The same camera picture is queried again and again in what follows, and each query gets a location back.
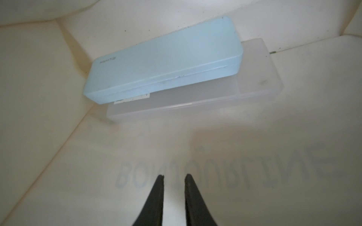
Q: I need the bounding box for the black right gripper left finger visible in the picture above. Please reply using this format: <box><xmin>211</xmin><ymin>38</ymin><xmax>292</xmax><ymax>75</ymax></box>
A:
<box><xmin>133</xmin><ymin>175</ymin><xmax>164</xmax><ymax>226</ymax></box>

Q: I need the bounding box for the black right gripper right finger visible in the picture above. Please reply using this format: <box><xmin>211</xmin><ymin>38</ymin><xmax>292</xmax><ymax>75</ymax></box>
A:
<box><xmin>184</xmin><ymin>174</ymin><xmax>217</xmax><ymax>226</ymax></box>

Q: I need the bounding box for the cream canvas tote bag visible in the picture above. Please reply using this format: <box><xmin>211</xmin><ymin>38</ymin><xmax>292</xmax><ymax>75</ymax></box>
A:
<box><xmin>1</xmin><ymin>1</ymin><xmax>362</xmax><ymax>226</ymax></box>

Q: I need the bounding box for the light green case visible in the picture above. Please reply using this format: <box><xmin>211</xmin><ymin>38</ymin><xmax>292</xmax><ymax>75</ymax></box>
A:
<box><xmin>83</xmin><ymin>17</ymin><xmax>244</xmax><ymax>104</ymax></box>

